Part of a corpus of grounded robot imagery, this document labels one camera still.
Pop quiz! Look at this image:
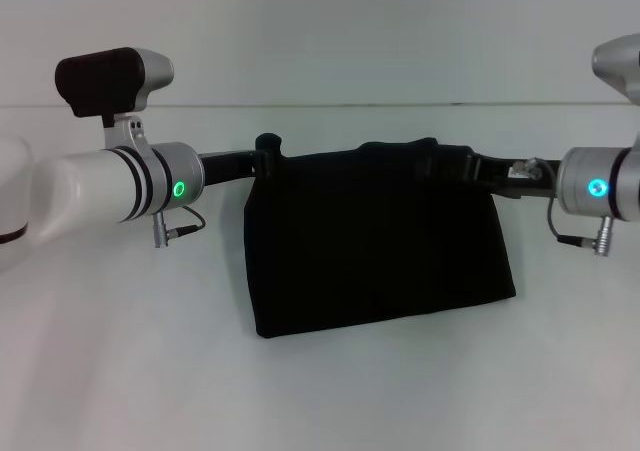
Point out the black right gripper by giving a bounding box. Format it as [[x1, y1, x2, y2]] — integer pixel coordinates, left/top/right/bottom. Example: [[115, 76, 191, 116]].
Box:
[[429, 145, 564, 201]]

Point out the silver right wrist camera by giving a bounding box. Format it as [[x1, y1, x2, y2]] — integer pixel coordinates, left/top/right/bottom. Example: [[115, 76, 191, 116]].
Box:
[[591, 33, 640, 148]]

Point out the black shirt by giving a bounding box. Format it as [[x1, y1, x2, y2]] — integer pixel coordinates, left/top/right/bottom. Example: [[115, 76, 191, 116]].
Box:
[[243, 132, 517, 340]]

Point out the right arm cable with plug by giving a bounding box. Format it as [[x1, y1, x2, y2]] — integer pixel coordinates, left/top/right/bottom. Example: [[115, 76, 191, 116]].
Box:
[[512, 155, 620, 258]]

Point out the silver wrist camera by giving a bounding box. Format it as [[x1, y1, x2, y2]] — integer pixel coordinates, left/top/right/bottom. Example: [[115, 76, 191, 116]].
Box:
[[591, 33, 640, 148], [53, 46, 176, 161]]

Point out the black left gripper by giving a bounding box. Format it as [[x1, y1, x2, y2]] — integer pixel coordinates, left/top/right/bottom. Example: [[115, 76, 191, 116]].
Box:
[[197, 148, 288, 187]]

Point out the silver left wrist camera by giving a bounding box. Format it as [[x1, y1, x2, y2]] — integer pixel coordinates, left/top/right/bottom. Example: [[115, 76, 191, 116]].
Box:
[[53, 46, 176, 161]]

